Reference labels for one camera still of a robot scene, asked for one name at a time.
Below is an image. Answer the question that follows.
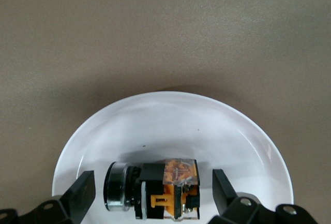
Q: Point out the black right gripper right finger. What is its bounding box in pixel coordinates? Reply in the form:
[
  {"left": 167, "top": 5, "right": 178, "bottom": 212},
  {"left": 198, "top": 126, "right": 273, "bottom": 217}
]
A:
[{"left": 210, "top": 169, "right": 318, "bottom": 224}]

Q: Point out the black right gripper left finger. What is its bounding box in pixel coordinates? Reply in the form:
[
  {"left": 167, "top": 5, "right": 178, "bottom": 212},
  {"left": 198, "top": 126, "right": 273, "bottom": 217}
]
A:
[{"left": 0, "top": 171, "right": 97, "bottom": 224}]

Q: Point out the white round plate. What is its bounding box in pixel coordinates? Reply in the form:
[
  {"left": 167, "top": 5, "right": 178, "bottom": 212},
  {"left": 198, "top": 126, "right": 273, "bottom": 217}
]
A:
[{"left": 51, "top": 91, "right": 295, "bottom": 224}]

